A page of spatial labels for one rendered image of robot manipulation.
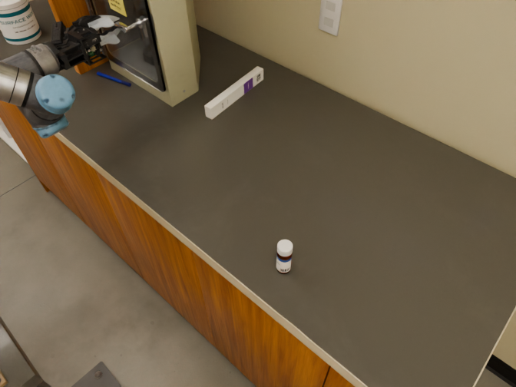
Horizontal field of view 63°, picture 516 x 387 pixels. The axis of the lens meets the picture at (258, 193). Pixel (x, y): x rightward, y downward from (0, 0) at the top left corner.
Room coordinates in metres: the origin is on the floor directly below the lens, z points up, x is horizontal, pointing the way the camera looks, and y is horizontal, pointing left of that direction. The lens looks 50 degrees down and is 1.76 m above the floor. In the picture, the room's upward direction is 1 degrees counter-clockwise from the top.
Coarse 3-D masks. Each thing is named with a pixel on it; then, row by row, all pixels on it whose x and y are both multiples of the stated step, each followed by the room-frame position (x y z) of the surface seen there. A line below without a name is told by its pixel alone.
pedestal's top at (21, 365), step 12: (0, 324) 0.35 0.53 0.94; (0, 336) 0.33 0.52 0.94; (12, 336) 0.34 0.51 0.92; (0, 348) 0.30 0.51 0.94; (12, 348) 0.30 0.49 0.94; (0, 360) 0.28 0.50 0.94; (12, 360) 0.28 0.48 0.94; (24, 360) 0.28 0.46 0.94; (12, 372) 0.26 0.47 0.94; (24, 372) 0.26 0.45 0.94; (36, 372) 0.26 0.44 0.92; (12, 384) 0.24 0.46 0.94; (24, 384) 0.24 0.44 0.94; (36, 384) 0.25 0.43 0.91
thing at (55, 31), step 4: (52, 24) 1.04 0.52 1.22; (56, 24) 1.04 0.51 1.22; (60, 24) 1.04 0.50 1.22; (52, 28) 1.01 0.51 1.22; (56, 28) 1.01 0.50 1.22; (60, 28) 1.01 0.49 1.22; (64, 28) 1.03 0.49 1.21; (52, 32) 0.99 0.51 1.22; (56, 32) 0.99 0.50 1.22; (60, 32) 0.99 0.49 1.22; (52, 36) 0.97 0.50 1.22; (56, 36) 0.97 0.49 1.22; (60, 36) 0.97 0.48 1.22; (52, 40) 0.95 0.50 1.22; (56, 40) 0.95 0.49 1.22; (60, 40) 0.95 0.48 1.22; (56, 44) 0.95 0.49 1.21
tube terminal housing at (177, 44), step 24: (168, 0) 1.09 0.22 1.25; (192, 0) 1.30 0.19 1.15; (168, 24) 1.08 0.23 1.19; (192, 24) 1.21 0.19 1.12; (168, 48) 1.07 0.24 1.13; (192, 48) 1.13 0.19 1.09; (120, 72) 1.23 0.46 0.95; (168, 72) 1.05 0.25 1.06; (192, 72) 1.12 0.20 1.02; (168, 96) 1.05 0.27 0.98
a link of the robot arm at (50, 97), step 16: (0, 64) 0.73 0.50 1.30; (0, 80) 0.70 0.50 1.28; (16, 80) 0.71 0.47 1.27; (32, 80) 0.73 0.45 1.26; (48, 80) 0.73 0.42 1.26; (64, 80) 0.74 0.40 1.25; (0, 96) 0.69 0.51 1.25; (16, 96) 0.70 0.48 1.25; (32, 96) 0.70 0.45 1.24; (48, 96) 0.70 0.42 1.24; (64, 96) 0.72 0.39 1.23; (48, 112) 0.71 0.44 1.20; (64, 112) 0.72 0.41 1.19
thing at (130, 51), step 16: (96, 0) 1.21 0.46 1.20; (128, 0) 1.09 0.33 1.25; (144, 0) 1.04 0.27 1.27; (128, 16) 1.11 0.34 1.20; (144, 16) 1.05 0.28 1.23; (144, 32) 1.06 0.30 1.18; (112, 48) 1.21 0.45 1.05; (128, 48) 1.14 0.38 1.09; (144, 48) 1.08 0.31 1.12; (128, 64) 1.16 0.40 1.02; (144, 64) 1.09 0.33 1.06; (144, 80) 1.11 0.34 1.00; (160, 80) 1.05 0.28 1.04
